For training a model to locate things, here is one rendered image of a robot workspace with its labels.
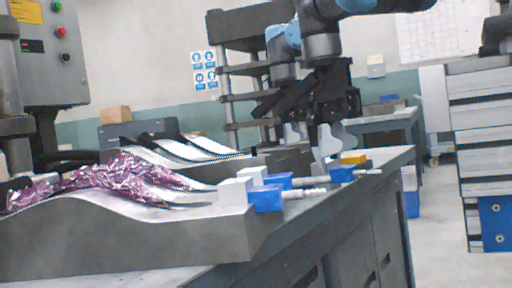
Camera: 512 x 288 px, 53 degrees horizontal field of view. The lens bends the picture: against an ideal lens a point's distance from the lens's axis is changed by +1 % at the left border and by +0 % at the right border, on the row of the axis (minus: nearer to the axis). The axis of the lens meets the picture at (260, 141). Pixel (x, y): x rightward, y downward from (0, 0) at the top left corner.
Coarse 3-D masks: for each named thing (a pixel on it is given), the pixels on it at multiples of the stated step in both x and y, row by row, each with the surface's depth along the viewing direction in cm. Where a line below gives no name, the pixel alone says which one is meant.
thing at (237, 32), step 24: (288, 0) 483; (216, 24) 509; (240, 24) 501; (264, 24) 493; (216, 48) 517; (240, 48) 570; (264, 48) 599; (216, 72) 517; (240, 72) 540; (264, 72) 583; (240, 96) 511; (264, 96) 530; (264, 120) 505; (264, 144) 586
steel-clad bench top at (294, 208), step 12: (372, 156) 145; (384, 156) 141; (396, 156) 138; (372, 168) 120; (336, 192) 95; (288, 204) 89; (300, 204) 87; (312, 204) 86; (288, 216) 79; (276, 228) 73; (216, 264) 59; (84, 276) 61; (96, 276) 60; (108, 276) 59; (120, 276) 59; (132, 276) 58; (144, 276) 57; (156, 276) 57; (168, 276) 56; (180, 276) 55; (192, 276) 55
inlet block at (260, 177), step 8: (248, 168) 78; (256, 168) 76; (264, 168) 76; (240, 176) 74; (256, 176) 74; (264, 176) 76; (272, 176) 75; (280, 176) 74; (288, 176) 73; (312, 176) 75; (320, 176) 74; (328, 176) 74; (256, 184) 74; (264, 184) 74; (288, 184) 73; (296, 184) 75; (304, 184) 74; (312, 184) 74
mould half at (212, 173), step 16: (160, 144) 110; (176, 144) 112; (208, 144) 119; (288, 144) 108; (144, 160) 99; (160, 160) 100; (224, 160) 90; (240, 160) 89; (256, 160) 87; (272, 160) 89; (288, 160) 95; (304, 160) 101; (192, 176) 94; (208, 176) 92; (224, 176) 91; (304, 176) 101
